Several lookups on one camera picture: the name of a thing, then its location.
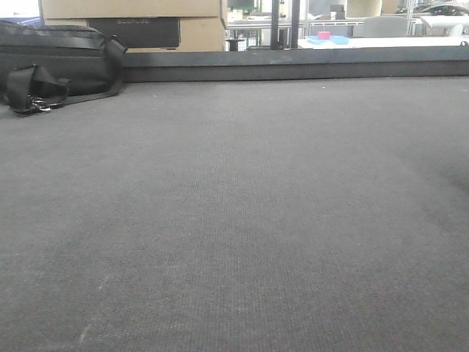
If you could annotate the pink block far table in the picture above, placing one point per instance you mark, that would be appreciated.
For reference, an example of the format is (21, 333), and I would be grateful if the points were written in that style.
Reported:
(323, 35)

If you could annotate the black vertical pole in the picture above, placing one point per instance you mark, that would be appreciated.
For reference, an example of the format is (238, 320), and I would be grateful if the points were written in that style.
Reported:
(274, 43)

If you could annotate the light blue tray far table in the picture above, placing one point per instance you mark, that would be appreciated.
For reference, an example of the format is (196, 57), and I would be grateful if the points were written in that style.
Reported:
(332, 39)

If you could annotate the black fabric bag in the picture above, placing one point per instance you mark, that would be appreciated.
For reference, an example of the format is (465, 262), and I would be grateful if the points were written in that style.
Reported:
(47, 67)

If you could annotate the upper cardboard box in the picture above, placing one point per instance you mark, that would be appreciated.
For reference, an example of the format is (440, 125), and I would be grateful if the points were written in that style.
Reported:
(61, 9)

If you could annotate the white far table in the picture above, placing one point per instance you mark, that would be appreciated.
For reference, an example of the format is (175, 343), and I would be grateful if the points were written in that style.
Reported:
(390, 42)

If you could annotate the dark platform edge rail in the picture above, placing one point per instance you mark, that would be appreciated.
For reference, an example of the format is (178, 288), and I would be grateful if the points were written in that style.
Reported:
(296, 64)

